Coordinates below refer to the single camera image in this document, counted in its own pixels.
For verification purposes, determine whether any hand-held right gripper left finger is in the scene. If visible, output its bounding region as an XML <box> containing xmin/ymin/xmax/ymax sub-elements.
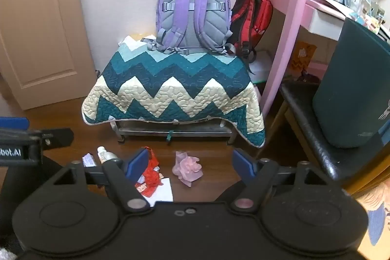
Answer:
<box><xmin>53</xmin><ymin>147</ymin><xmax>153</xmax><ymax>213</ymax></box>

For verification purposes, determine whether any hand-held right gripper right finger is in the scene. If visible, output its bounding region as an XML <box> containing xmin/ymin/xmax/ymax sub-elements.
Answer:
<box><xmin>230</xmin><ymin>149</ymin><xmax>331</xmax><ymax>215</ymax></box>

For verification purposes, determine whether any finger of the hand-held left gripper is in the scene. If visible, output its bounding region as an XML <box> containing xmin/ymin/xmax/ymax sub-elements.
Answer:
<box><xmin>40</xmin><ymin>128</ymin><xmax>74</xmax><ymax>148</ymax></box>
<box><xmin>0</xmin><ymin>117</ymin><xmax>30</xmax><ymax>130</ymax></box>

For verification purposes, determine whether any red snack wrapper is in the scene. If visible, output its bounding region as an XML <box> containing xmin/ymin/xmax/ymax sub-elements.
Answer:
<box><xmin>136</xmin><ymin>147</ymin><xmax>163</xmax><ymax>198</ymax></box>

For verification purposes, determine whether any small white bottle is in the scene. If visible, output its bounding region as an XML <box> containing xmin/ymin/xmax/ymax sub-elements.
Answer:
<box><xmin>97</xmin><ymin>147</ymin><xmax>118</xmax><ymax>164</ymax></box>

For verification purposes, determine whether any white paper sheet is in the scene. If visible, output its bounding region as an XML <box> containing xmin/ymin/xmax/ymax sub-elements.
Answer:
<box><xmin>143</xmin><ymin>177</ymin><xmax>174</xmax><ymax>208</ymax></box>

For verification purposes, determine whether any pink plastic wrap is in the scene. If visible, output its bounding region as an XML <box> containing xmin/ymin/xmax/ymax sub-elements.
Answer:
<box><xmin>172</xmin><ymin>151</ymin><xmax>204</xmax><ymax>187</ymax></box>

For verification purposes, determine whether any teal cream zigzag quilt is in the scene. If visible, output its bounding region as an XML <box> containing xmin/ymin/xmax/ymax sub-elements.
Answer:
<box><xmin>82</xmin><ymin>39</ymin><xmax>266</xmax><ymax>148</ymax></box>

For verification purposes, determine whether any beige wooden door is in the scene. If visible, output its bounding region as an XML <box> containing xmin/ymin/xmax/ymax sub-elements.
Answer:
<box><xmin>0</xmin><ymin>0</ymin><xmax>98</xmax><ymax>111</ymax></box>

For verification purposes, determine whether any white cloth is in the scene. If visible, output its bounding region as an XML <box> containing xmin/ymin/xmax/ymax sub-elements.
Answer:
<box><xmin>118</xmin><ymin>33</ymin><xmax>157</xmax><ymax>51</ymax></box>

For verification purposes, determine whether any orange bag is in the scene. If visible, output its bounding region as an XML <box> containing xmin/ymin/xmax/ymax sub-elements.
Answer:
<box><xmin>289</xmin><ymin>41</ymin><xmax>317</xmax><ymax>79</ymax></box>

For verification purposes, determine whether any pink desk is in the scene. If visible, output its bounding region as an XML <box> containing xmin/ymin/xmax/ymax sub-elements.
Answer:
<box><xmin>250</xmin><ymin>0</ymin><xmax>390</xmax><ymax>120</ymax></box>

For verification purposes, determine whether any purple grey backpack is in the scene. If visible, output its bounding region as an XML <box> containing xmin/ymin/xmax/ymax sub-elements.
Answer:
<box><xmin>141</xmin><ymin>0</ymin><xmax>236</xmax><ymax>57</ymax></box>

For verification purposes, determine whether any printed cream cloth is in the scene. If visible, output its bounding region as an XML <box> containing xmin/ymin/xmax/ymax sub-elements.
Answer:
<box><xmin>356</xmin><ymin>187</ymin><xmax>390</xmax><ymax>245</ymax></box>

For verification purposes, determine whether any red black backpack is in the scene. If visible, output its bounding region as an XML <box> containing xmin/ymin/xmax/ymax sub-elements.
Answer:
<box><xmin>227</xmin><ymin>0</ymin><xmax>274</xmax><ymax>64</ymax></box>

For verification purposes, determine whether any colourful booklet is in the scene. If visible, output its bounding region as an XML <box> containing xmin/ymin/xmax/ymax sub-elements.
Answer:
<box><xmin>347</xmin><ymin>10</ymin><xmax>381</xmax><ymax>32</ymax></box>

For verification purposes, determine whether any beige pouch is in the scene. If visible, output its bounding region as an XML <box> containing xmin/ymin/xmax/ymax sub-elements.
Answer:
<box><xmin>353</xmin><ymin>0</ymin><xmax>371</xmax><ymax>15</ymax></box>

